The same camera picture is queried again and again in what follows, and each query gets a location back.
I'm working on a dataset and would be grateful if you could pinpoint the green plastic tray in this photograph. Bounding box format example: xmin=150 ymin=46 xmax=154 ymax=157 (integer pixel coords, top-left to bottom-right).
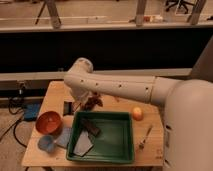
xmin=66 ymin=111 xmax=134 ymax=164

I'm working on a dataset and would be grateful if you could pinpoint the dark brown toy item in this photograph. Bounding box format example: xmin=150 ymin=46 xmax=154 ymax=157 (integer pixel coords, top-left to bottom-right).
xmin=81 ymin=95 xmax=103 ymax=111

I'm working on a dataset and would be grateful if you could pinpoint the orange plastic bowl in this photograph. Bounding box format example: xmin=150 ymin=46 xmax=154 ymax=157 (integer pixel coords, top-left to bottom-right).
xmin=35 ymin=111 xmax=62 ymax=135

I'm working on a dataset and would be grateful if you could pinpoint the light blue cloth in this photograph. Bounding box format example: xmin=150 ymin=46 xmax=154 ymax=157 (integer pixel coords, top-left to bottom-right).
xmin=55 ymin=127 xmax=72 ymax=148

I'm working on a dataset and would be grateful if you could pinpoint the dark brown rectangular block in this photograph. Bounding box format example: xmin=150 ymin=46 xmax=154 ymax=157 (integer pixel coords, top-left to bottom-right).
xmin=81 ymin=119 xmax=101 ymax=137

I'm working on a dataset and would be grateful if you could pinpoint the office chair base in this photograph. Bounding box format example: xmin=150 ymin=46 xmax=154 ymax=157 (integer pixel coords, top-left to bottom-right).
xmin=165 ymin=0 xmax=194 ymax=14

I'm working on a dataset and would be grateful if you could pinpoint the blue power box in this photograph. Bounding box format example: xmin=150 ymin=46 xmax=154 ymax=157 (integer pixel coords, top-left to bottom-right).
xmin=24 ymin=103 xmax=41 ymax=121

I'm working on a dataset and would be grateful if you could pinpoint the orange round fruit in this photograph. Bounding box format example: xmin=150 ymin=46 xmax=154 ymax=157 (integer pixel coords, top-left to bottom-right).
xmin=132 ymin=107 xmax=144 ymax=121

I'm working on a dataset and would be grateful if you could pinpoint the blue plastic cup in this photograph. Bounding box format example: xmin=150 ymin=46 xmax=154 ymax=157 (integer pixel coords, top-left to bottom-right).
xmin=38 ymin=135 xmax=55 ymax=153

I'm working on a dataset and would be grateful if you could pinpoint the black cable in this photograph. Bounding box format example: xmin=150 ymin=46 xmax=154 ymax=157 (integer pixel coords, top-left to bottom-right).
xmin=0 ymin=87 xmax=28 ymax=149

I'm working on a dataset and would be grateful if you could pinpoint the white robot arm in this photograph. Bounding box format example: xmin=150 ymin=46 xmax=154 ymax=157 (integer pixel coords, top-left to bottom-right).
xmin=64 ymin=58 xmax=213 ymax=171

